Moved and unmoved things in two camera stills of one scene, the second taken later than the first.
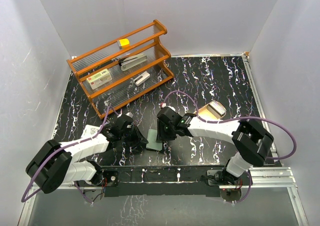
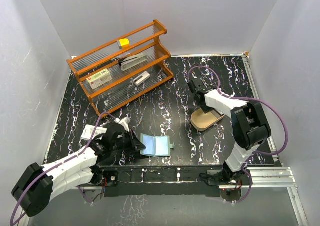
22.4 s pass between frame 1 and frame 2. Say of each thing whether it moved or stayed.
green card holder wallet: moved
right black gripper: moved
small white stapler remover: stayed
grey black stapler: stayed
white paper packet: stayed
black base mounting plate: stayed
